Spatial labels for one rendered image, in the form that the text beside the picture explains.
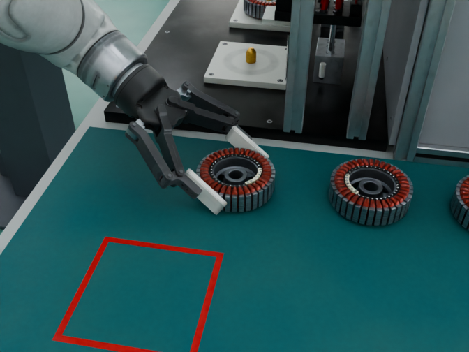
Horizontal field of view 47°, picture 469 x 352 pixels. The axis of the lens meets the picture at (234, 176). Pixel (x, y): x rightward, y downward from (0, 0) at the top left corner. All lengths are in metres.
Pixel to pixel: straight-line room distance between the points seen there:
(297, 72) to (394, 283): 0.34
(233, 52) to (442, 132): 0.43
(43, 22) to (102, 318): 0.34
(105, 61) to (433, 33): 0.44
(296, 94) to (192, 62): 0.30
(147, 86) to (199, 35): 0.44
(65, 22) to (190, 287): 0.35
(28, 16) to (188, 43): 0.55
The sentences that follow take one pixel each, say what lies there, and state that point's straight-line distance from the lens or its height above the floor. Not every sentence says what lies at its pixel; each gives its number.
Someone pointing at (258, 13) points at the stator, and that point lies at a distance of 1.21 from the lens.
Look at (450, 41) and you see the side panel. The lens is 0.80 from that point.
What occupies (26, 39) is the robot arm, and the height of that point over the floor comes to 0.99.
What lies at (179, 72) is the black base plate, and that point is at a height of 0.77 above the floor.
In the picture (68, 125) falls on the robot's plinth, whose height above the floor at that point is 0.24.
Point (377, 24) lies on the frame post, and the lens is 0.79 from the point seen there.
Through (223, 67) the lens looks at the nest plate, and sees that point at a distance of 1.03.
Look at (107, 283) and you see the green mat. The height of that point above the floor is 0.75.
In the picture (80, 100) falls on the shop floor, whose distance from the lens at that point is 2.52.
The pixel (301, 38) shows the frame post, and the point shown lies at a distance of 0.80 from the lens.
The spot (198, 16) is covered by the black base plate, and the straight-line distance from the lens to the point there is 1.27.
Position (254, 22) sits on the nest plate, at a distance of 1.21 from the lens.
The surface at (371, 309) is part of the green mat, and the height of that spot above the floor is 0.75.
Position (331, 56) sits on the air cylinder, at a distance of 0.99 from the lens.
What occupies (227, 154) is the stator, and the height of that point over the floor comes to 0.78.
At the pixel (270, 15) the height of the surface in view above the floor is 0.88.
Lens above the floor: 1.26
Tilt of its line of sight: 39 degrees down
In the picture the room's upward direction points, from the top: straight up
